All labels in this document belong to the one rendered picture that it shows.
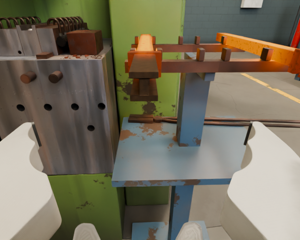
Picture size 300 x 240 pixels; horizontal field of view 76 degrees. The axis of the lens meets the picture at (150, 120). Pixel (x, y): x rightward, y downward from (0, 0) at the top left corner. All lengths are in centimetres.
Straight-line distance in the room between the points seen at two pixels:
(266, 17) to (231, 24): 119
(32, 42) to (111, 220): 81
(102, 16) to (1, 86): 61
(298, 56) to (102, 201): 84
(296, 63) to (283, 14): 811
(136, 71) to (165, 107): 69
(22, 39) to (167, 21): 47
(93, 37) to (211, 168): 50
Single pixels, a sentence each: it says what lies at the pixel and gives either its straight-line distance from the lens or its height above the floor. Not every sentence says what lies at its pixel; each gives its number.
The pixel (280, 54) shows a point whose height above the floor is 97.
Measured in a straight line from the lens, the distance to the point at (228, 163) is 52.
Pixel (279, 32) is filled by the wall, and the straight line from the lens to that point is 851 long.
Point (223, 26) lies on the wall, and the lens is 737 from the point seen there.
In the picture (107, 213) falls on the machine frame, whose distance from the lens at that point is 101.
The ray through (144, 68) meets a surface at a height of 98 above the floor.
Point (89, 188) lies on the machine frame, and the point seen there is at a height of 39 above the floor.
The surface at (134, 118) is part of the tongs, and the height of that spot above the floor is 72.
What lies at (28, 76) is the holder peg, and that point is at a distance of 64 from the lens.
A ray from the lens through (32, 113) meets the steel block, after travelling 74.
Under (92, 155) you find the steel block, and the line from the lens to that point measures 77.
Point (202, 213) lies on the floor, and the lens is 130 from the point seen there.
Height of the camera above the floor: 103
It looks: 29 degrees down
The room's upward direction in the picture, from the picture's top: straight up
